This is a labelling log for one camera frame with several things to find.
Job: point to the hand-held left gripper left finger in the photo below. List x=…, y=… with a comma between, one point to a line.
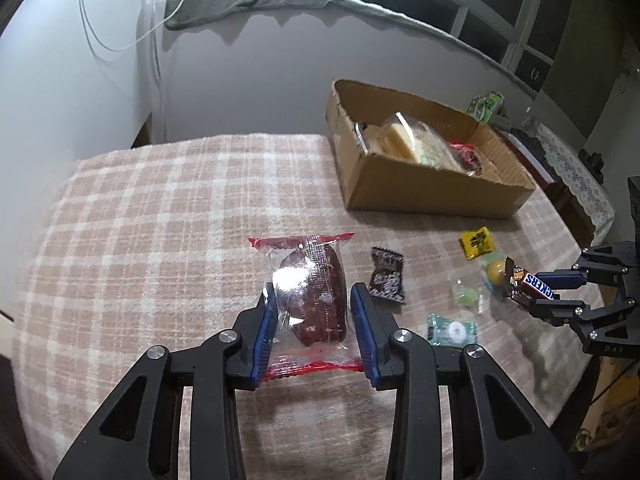
x=265, y=332

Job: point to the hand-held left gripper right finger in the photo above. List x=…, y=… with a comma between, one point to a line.
x=362, y=332

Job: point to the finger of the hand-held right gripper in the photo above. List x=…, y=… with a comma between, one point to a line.
x=560, y=279
x=557, y=311

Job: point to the brown chocolate bar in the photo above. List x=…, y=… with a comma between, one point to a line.
x=530, y=284

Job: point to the black patterned snack packet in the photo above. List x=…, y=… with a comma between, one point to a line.
x=387, y=277

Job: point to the date cake packet red ends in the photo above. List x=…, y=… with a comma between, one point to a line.
x=467, y=157
x=312, y=290

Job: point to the yellow ball candy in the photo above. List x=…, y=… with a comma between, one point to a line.
x=493, y=272

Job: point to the green mint packet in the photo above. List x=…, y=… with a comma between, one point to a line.
x=452, y=331

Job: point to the yellow candy packet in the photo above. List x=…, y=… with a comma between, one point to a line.
x=476, y=244

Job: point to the green round candy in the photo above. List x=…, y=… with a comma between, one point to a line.
x=467, y=294

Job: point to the cardboard box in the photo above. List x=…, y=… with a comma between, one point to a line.
x=425, y=190

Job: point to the yellow cracker packet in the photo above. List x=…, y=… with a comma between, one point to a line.
x=405, y=140

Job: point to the white lace tablecloth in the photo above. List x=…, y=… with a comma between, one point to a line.
x=570, y=170

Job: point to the dark figurine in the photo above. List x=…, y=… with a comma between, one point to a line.
x=592, y=160

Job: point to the green paper bag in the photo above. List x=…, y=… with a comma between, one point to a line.
x=485, y=105

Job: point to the grey windowsill cloth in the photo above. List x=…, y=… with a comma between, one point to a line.
x=225, y=2

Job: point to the white window frame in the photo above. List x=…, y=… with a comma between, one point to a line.
x=462, y=17

